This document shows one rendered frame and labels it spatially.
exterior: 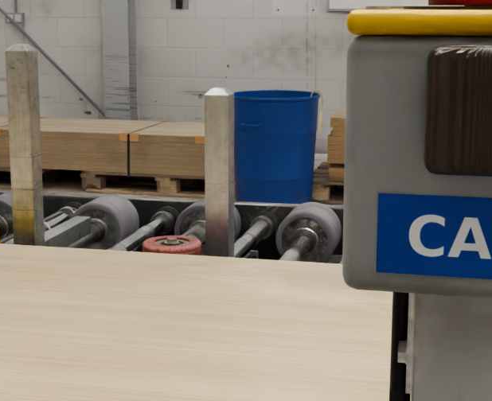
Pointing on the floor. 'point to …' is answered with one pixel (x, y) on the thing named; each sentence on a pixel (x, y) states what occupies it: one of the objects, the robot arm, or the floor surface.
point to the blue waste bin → (275, 145)
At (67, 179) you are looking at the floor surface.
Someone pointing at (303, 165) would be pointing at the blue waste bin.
